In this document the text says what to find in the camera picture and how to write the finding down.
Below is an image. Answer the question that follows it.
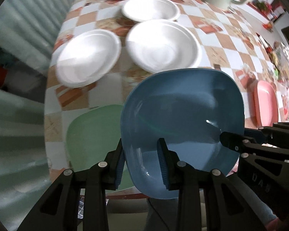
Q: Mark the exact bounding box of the pink square plate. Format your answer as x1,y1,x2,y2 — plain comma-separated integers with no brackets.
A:
254,80,279,127

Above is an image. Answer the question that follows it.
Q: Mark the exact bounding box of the blue square plate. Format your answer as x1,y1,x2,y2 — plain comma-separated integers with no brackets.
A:
120,68,245,199

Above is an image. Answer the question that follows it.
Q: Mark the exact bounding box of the white foam bowl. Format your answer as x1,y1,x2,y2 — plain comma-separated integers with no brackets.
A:
125,19,202,74
121,0,181,23
56,29,122,88

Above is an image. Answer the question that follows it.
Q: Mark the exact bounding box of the checkered blue cloth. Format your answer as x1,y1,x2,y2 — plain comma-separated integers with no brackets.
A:
78,196,84,219

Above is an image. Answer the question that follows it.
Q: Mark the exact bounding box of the red snack tray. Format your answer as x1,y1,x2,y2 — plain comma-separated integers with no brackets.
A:
257,34,289,121

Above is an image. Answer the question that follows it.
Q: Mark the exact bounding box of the green square plate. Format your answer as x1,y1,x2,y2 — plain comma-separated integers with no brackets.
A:
66,104,140,193

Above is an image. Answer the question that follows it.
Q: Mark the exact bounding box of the checkered plastic tablecloth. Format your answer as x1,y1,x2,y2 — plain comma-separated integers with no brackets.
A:
44,0,289,199

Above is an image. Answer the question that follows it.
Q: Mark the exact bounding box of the pale green curtain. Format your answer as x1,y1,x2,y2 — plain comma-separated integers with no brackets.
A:
0,0,74,230

